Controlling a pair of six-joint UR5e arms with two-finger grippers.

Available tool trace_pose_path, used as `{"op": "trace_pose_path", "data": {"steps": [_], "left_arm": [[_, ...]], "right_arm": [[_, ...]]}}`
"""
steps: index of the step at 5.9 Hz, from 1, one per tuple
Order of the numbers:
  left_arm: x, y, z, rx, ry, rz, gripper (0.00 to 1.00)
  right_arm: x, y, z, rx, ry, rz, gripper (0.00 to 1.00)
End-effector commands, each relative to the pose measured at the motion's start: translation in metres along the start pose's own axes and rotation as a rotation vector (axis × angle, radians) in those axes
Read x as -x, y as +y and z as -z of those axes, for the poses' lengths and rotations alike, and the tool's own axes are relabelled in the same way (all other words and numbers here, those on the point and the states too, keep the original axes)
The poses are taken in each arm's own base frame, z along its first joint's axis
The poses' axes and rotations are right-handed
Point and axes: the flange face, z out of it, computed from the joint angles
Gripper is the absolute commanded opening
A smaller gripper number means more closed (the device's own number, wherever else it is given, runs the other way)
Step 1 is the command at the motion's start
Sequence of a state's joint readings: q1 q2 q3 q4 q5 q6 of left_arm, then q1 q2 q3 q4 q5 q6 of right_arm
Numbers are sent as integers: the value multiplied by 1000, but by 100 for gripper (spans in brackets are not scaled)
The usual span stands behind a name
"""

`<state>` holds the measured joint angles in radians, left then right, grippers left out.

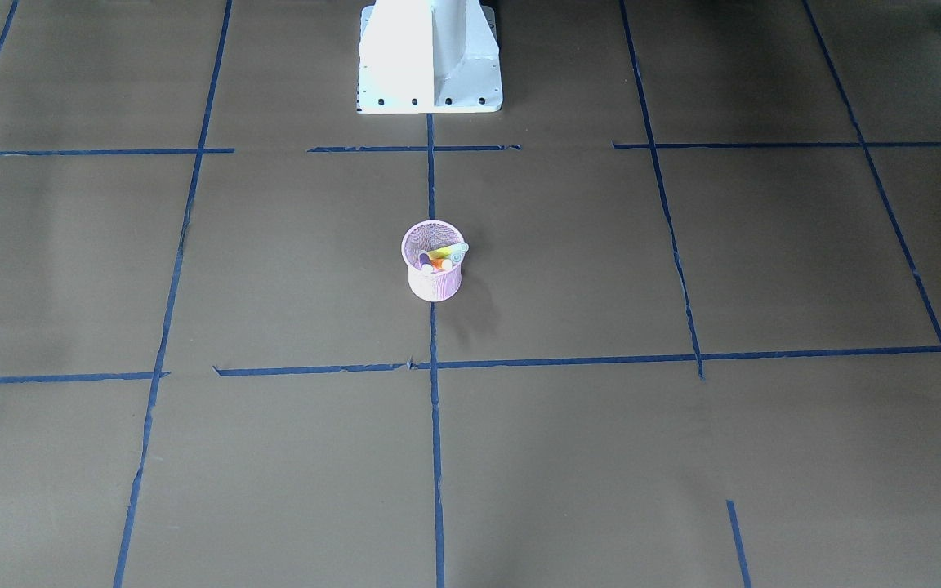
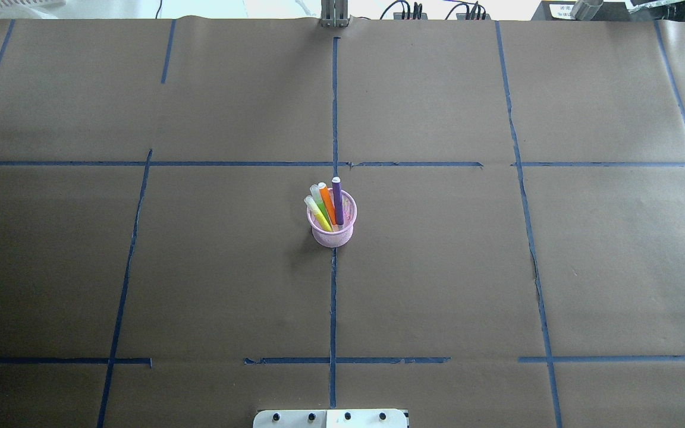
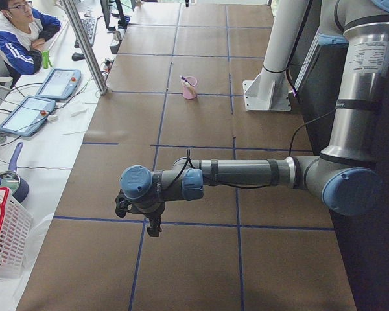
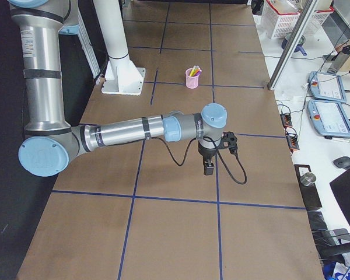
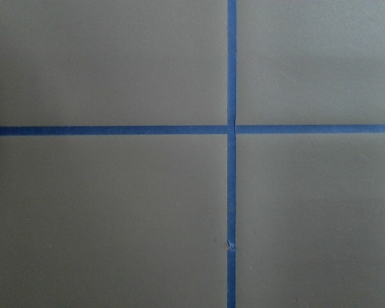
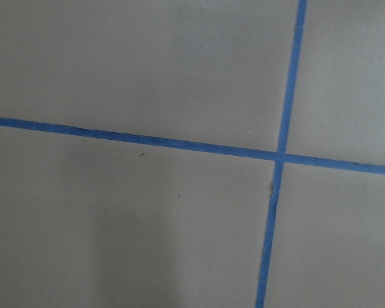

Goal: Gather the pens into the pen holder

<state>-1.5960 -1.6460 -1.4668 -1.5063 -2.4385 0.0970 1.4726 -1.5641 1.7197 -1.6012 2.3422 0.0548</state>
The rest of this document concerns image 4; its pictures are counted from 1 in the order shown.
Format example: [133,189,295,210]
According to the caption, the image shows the red white plastic basket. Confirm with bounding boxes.
[261,1,334,39]

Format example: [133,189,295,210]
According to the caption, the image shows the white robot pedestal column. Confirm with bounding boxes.
[93,0,146,96]

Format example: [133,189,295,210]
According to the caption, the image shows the aluminium frame post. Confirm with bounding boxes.
[267,0,318,90]

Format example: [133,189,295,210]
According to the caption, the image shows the black computer mouse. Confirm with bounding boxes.
[333,156,350,170]

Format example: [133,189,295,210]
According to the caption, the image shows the teach pendant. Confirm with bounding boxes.
[308,71,347,103]
[307,100,350,138]

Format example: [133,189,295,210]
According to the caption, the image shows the pink mesh pen holder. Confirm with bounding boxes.
[185,68,201,89]

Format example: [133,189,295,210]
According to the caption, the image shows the upper teach pendant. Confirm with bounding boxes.
[308,71,347,103]

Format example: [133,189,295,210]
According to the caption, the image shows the grey water bottle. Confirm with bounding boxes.
[327,44,350,74]

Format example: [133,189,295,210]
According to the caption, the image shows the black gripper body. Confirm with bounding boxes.
[198,141,216,163]

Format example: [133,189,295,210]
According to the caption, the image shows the blue saucepan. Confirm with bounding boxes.
[281,31,309,57]

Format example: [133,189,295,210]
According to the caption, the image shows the lower teach pendant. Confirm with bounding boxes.
[307,100,350,138]

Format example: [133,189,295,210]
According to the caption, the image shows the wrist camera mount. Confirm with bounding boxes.
[218,131,238,155]

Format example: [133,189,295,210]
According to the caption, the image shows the metal cup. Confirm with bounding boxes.
[300,172,316,187]

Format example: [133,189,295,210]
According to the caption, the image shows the black power strip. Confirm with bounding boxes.
[280,113,300,153]

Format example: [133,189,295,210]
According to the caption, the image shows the yellow highlighter pen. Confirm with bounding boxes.
[190,65,197,76]

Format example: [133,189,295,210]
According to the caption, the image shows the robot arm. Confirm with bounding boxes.
[9,1,232,177]

